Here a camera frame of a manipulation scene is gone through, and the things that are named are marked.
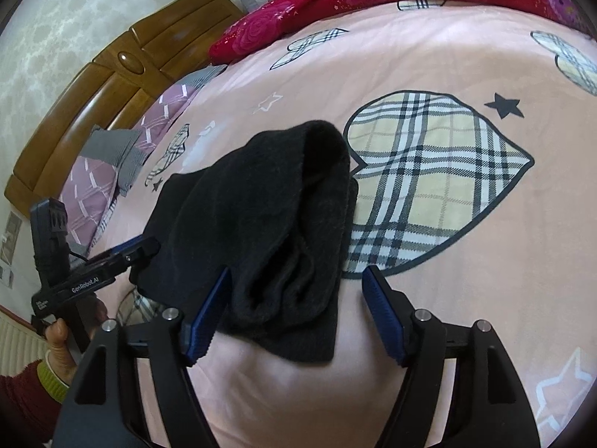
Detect pink heart-patterned bed sheet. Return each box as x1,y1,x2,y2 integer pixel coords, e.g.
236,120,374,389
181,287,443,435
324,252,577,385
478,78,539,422
97,2,596,447

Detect person's left hand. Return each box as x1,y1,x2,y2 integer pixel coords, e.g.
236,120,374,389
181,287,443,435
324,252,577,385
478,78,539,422
44,296,107,384

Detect purple grey patterned pillow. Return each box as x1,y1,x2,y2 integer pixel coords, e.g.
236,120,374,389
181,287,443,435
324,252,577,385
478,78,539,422
59,65,226,256

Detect black pants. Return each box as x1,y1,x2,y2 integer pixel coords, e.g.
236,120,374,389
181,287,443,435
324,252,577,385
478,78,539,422
129,120,358,364

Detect red sleeve left forearm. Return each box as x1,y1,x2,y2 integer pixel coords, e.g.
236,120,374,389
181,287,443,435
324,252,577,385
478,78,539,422
1,360,69,447

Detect brown wooden headboard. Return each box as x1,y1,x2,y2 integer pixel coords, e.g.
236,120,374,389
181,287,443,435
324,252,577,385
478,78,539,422
4,0,244,217

